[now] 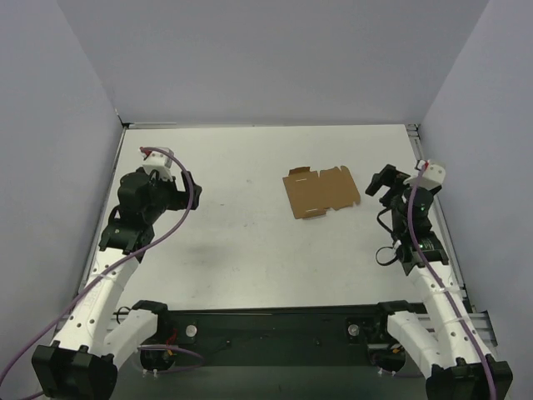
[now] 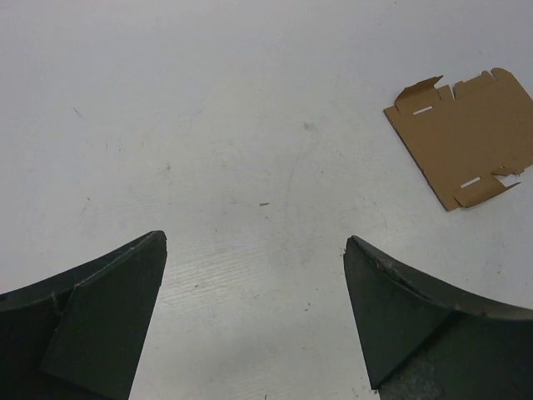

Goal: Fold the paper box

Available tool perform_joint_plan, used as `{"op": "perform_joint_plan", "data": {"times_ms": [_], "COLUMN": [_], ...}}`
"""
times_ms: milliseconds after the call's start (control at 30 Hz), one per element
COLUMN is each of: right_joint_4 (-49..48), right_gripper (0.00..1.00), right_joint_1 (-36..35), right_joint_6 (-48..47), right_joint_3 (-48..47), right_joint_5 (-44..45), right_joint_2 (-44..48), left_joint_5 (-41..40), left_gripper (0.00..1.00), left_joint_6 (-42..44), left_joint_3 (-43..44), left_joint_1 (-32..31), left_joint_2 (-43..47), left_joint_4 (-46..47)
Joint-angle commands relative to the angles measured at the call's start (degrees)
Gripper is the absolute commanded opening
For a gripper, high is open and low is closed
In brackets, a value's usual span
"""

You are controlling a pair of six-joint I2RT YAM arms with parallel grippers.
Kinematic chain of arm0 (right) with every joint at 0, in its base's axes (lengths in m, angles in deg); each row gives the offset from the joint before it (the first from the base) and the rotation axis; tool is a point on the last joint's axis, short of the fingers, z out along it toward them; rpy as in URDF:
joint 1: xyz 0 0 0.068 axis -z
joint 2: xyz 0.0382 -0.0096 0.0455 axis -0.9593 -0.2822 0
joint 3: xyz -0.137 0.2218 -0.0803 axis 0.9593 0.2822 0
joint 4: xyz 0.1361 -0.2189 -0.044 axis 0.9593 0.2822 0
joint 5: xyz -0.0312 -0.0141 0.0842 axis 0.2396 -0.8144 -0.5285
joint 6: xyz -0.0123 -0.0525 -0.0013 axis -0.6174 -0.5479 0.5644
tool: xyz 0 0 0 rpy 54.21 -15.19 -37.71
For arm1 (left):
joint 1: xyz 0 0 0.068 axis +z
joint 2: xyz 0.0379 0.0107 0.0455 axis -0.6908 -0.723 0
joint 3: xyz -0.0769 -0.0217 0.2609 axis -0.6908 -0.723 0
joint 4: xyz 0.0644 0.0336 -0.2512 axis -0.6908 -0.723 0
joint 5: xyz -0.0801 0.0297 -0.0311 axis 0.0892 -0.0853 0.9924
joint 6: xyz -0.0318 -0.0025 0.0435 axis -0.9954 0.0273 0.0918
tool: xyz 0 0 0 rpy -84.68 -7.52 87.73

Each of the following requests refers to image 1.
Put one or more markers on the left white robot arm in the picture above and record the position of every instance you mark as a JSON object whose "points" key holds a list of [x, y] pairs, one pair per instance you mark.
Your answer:
{"points": [[85, 355]]}

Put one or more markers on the aluminium frame rail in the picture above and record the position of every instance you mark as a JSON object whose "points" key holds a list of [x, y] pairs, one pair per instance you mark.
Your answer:
{"points": [[481, 319]]}

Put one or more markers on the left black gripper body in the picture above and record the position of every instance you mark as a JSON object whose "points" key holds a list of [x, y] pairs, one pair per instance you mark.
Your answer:
{"points": [[183, 197]]}

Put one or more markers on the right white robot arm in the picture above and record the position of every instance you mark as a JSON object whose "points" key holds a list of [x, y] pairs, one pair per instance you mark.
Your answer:
{"points": [[453, 359]]}

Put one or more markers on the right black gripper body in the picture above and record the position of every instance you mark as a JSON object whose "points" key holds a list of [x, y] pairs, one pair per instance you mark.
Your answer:
{"points": [[389, 183]]}

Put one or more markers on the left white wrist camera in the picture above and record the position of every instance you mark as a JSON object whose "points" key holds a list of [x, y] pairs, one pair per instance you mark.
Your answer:
{"points": [[157, 164]]}

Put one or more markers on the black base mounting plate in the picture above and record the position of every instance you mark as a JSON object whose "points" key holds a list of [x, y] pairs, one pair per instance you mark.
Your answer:
{"points": [[334, 336]]}

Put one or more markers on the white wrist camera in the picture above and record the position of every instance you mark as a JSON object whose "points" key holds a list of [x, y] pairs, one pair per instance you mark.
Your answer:
{"points": [[430, 175], [157, 164]]}

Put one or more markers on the brown cardboard box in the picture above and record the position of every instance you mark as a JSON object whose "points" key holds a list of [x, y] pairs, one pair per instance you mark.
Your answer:
{"points": [[312, 193]]}

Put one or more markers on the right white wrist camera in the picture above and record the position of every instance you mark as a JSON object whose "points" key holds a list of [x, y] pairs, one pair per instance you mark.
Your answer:
{"points": [[430, 175]]}

